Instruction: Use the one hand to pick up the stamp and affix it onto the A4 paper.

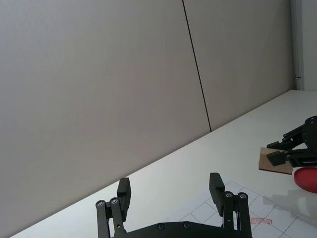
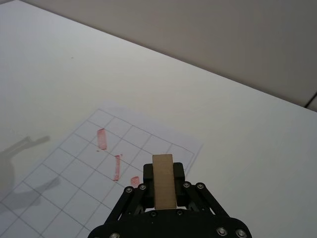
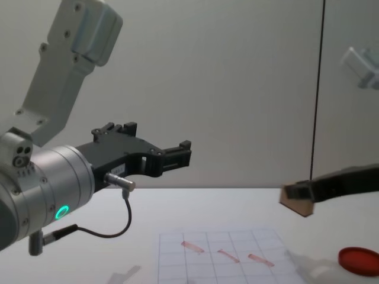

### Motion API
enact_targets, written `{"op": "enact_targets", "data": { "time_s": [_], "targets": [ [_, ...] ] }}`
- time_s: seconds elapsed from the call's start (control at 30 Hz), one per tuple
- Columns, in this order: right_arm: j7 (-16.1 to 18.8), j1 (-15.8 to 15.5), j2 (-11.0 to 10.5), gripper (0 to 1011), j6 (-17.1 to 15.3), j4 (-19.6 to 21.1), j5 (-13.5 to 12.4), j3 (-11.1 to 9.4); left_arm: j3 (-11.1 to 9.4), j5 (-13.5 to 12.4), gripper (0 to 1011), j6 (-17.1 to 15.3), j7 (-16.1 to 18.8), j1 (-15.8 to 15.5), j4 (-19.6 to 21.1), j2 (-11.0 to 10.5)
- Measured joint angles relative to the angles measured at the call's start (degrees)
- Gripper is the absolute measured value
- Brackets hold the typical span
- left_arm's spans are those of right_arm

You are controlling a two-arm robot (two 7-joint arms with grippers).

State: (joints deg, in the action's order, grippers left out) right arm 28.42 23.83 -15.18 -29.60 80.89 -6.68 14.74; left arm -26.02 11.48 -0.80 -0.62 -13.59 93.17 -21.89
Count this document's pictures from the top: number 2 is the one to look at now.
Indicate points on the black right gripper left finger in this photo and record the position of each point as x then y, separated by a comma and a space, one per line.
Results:
148, 183

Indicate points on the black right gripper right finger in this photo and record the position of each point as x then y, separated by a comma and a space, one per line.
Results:
178, 183

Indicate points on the tan wooden rectangular block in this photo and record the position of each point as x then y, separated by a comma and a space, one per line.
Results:
164, 181

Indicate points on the white grid paper sheet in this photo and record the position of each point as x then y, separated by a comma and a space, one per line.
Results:
74, 173

